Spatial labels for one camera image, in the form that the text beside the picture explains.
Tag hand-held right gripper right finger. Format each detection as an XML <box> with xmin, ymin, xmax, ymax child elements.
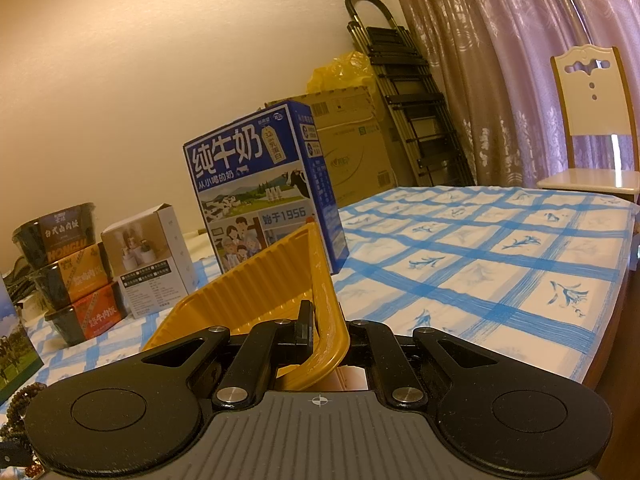
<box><xmin>347</xmin><ymin>319</ymin><xmax>499</xmax><ymax>406</ymax></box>

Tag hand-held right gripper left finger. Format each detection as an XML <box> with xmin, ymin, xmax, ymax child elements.
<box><xmin>141</xmin><ymin>302</ymin><xmax>317</xmax><ymax>408</ymax></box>

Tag yellow ribbed plastic tray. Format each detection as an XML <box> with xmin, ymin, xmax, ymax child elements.
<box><xmin>142</xmin><ymin>221</ymin><xmax>349</xmax><ymax>392</ymax></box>

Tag blue checked tablecloth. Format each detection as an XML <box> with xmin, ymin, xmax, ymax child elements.
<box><xmin>0</xmin><ymin>185</ymin><xmax>637</xmax><ymax>480</ymax></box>

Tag small white product box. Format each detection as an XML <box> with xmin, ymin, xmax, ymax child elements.
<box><xmin>100</xmin><ymin>203</ymin><xmax>199</xmax><ymax>320</ymax></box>

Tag brown cardboard box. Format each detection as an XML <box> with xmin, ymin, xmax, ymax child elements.
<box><xmin>265</xmin><ymin>85</ymin><xmax>401</xmax><ymax>208</ymax></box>

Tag blue milk carton box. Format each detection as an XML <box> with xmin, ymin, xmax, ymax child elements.
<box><xmin>182</xmin><ymin>100</ymin><xmax>346</xmax><ymax>276</ymax></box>

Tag red label instant meal bowl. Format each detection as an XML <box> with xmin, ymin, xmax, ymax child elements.
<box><xmin>44</xmin><ymin>280</ymin><xmax>128</xmax><ymax>347</ymax></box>

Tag black folding ladder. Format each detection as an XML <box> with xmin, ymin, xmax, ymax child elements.
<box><xmin>345</xmin><ymin>0</ymin><xmax>476</xmax><ymax>188</ymax></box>

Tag orange label instant meal bowl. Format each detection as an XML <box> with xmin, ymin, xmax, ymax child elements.
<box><xmin>27</xmin><ymin>242</ymin><xmax>116</xmax><ymax>311</ymax></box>

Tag yellow plastic bag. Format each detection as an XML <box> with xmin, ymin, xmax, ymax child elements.
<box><xmin>306</xmin><ymin>51</ymin><xmax>373</xmax><ymax>96</ymax></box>

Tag green pasture print box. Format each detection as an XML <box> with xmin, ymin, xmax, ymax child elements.
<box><xmin>0</xmin><ymin>275</ymin><xmax>43</xmax><ymax>406</ymax></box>

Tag pink patterned curtain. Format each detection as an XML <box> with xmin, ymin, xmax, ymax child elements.
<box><xmin>382</xmin><ymin>0</ymin><xmax>640</xmax><ymax>191</ymax></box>

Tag black object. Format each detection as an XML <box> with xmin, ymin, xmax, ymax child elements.
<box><xmin>0</xmin><ymin>440</ymin><xmax>31</xmax><ymax>468</ymax></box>

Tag cream wooden chair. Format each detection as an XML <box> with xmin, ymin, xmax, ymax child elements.
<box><xmin>536</xmin><ymin>45</ymin><xmax>640</xmax><ymax>205</ymax></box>

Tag black cable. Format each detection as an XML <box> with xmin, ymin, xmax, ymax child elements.
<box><xmin>2</xmin><ymin>255</ymin><xmax>41</xmax><ymax>306</ymax></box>

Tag dark bead bracelet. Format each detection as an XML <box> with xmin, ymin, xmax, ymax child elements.
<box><xmin>0</xmin><ymin>382</ymin><xmax>48</xmax><ymax>461</ymax></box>

